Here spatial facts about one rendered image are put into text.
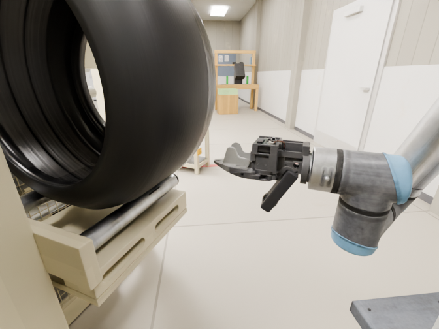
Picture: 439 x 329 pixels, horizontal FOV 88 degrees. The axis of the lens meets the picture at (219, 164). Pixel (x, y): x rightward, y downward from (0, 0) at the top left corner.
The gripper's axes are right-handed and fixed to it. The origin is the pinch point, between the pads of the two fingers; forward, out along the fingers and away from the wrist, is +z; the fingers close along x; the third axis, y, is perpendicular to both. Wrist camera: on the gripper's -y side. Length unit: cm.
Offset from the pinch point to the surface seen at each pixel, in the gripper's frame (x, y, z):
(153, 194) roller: 4.2, -9.6, 17.5
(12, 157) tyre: 18.1, 2.0, 46.2
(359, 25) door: -355, 83, -68
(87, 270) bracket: 28.3, -11.2, 13.5
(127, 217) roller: 14.4, -10.2, 17.2
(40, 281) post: 30.3, -16.3, 24.9
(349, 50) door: -364, 53, -63
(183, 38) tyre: 6.7, 26.4, 4.4
